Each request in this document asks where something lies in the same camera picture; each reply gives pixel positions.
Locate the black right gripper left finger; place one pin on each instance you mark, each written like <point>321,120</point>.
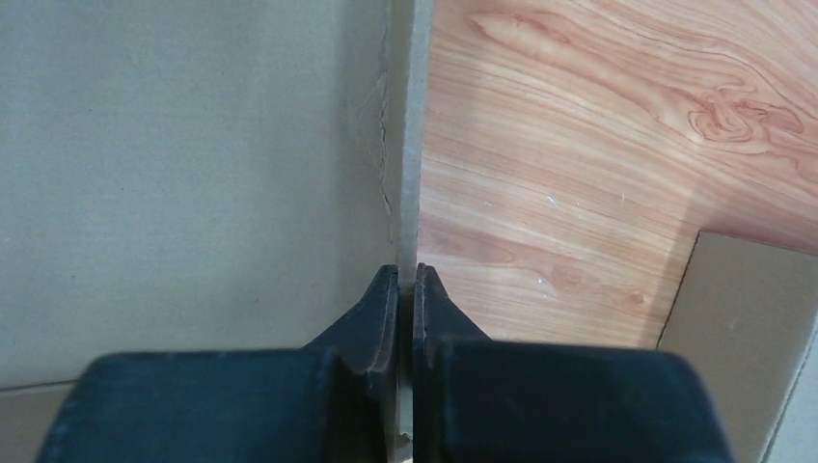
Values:
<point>331,400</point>

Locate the cardboard sheet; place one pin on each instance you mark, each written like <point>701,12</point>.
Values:
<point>196,175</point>

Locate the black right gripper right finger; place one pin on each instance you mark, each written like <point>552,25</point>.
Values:
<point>483,400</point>

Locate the brown cardboard box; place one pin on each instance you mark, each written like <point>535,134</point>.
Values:
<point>745,317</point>

